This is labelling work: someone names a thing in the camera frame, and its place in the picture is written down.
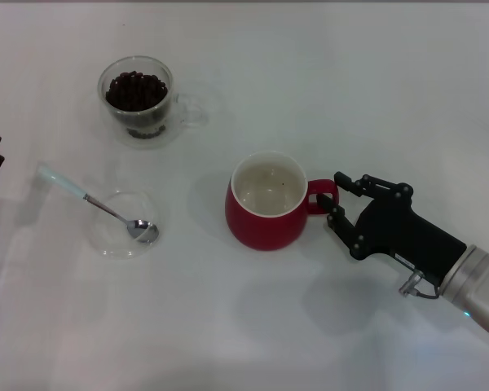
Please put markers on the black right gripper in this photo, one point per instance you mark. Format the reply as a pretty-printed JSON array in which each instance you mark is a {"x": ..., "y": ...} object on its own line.
[{"x": 403, "y": 234}]

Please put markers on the red ceramic mug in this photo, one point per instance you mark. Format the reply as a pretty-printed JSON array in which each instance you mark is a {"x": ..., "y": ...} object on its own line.
[{"x": 261, "y": 232}]

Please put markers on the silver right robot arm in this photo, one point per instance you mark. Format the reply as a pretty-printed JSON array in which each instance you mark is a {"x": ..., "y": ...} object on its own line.
[{"x": 481, "y": 285}]

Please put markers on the coffee beans heap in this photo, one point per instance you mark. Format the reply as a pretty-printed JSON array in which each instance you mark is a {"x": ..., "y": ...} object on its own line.
[{"x": 136, "y": 91}]

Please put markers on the clear glass saucer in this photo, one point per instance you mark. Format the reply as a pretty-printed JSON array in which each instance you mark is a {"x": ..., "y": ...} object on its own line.
[{"x": 108, "y": 242}]

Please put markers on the double-wall glass cup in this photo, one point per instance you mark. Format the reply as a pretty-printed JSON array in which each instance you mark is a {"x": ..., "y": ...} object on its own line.
[{"x": 142, "y": 140}]

